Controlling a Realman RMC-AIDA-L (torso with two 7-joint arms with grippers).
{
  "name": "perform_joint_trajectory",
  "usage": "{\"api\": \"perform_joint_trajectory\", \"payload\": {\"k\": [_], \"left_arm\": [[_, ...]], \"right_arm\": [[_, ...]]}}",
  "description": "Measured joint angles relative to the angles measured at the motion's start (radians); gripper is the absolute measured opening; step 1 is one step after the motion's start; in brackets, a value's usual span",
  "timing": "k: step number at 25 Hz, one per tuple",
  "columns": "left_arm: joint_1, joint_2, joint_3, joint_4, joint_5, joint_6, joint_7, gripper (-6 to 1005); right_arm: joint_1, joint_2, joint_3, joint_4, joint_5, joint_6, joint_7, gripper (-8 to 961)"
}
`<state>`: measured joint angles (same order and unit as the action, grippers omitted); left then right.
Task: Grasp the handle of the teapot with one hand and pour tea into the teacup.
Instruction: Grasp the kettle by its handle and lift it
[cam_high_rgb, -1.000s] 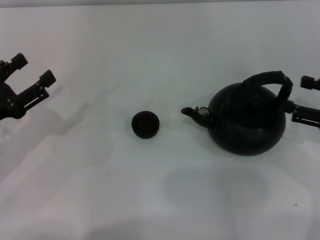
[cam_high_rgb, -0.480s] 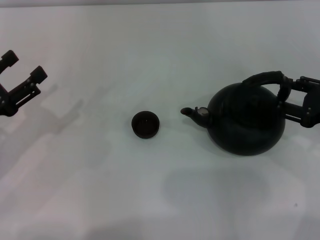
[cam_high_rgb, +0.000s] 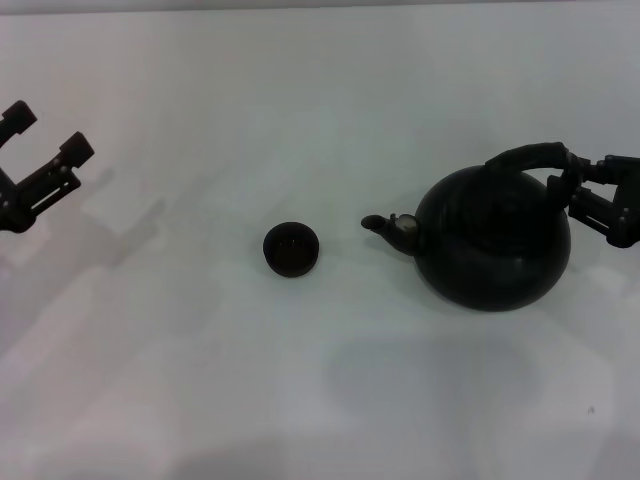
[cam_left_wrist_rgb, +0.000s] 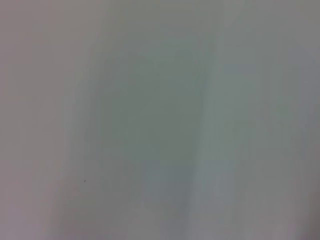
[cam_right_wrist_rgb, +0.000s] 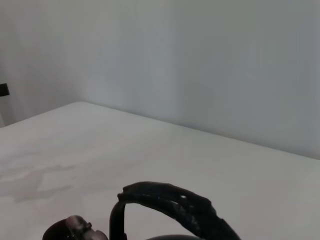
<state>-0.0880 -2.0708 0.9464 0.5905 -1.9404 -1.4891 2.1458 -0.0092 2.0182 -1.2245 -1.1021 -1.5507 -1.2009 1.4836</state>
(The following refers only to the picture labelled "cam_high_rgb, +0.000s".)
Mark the right gripper silver black body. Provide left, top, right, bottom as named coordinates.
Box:
left=603, top=154, right=640, bottom=250

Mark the small black teacup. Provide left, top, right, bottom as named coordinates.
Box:
left=262, top=221, right=321, bottom=279

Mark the black round teapot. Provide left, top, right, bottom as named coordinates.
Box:
left=360, top=141, right=573, bottom=313

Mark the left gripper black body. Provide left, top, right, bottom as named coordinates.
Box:
left=0, top=169, right=37, bottom=235

